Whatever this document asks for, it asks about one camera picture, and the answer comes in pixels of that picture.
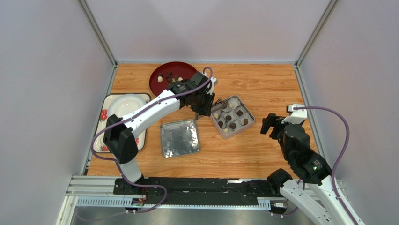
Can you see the metal serving tongs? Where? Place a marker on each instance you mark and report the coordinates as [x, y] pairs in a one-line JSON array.
[[216, 104]]

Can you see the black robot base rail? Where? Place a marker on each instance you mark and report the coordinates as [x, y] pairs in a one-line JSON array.
[[203, 192]]

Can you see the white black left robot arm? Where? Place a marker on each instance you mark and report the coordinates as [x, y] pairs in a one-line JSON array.
[[121, 132]]

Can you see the silver square tin lid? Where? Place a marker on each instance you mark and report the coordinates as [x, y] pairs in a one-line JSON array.
[[179, 138]]

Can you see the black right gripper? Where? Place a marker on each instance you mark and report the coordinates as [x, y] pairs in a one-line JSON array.
[[273, 125]]

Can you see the dark red round tray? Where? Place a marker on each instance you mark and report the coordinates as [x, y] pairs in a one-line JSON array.
[[182, 69]]

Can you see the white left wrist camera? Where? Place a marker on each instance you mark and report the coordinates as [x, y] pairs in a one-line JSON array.
[[209, 89]]

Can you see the strawberry pattern rectangular tray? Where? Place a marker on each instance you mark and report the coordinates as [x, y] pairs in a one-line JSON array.
[[99, 146]]

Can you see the white scalloped plate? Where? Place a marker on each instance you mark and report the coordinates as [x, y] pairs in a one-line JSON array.
[[122, 104]]

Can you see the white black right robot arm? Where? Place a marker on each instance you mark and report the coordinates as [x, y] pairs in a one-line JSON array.
[[314, 171]]

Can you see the white chocolate cluster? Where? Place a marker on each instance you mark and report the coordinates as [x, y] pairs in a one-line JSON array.
[[175, 79]]

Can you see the pink square chocolate tin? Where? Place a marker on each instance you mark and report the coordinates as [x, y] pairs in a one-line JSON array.
[[223, 110]]

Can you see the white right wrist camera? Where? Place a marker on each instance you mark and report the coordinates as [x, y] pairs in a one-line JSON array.
[[297, 115]]

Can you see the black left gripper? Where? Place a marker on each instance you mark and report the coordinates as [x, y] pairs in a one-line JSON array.
[[206, 110]]

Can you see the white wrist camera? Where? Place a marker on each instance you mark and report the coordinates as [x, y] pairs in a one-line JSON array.
[[209, 89], [297, 115]]

